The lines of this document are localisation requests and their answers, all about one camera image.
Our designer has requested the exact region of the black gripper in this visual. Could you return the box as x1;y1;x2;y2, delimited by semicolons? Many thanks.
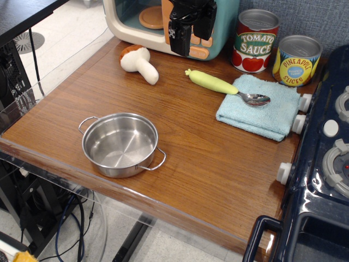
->
168;0;217;57

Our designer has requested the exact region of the stainless steel pot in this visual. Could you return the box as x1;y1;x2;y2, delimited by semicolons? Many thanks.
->
78;112;167;178

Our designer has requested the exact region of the light blue folded cloth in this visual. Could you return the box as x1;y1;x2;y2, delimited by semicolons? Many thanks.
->
216;74;300;142

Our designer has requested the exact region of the orange toy plate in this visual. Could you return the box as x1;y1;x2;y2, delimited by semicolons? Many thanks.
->
139;5;163;29

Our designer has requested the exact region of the toy microwave teal cream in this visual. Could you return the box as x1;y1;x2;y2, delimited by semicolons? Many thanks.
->
103;1;240;61

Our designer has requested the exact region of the plush mushroom toy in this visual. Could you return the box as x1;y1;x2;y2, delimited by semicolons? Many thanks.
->
119;45;159;85

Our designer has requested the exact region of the tomato sauce can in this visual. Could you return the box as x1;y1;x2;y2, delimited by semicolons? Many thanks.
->
231;9;280;73

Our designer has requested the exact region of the pineapple slices can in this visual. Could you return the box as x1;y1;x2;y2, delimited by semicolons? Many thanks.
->
272;35;323;87

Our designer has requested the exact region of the white stove knob upper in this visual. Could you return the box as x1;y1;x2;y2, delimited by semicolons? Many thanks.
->
298;94;312;112

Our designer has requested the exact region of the white stove knob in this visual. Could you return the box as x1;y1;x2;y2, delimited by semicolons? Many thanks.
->
276;163;292;185
298;94;312;112
292;115;306;134

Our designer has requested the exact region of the white stove knob middle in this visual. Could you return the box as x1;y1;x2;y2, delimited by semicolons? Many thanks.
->
292;115;306;134

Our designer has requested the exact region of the white stove knob lower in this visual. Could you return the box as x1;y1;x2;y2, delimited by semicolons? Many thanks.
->
276;163;292;185

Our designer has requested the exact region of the black desk at left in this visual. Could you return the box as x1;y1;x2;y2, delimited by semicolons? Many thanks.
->
1;0;68;46

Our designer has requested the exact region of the dark blue toy stove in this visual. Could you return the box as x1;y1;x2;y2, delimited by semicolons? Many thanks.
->
243;45;348;261

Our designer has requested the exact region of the spoon with green handle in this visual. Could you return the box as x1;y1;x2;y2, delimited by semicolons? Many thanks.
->
185;69;270;107

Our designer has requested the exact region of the blue cable under table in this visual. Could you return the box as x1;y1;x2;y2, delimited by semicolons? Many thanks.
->
55;194;85;262

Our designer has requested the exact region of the black cable under table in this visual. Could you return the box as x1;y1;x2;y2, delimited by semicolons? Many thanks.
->
38;190;95;262

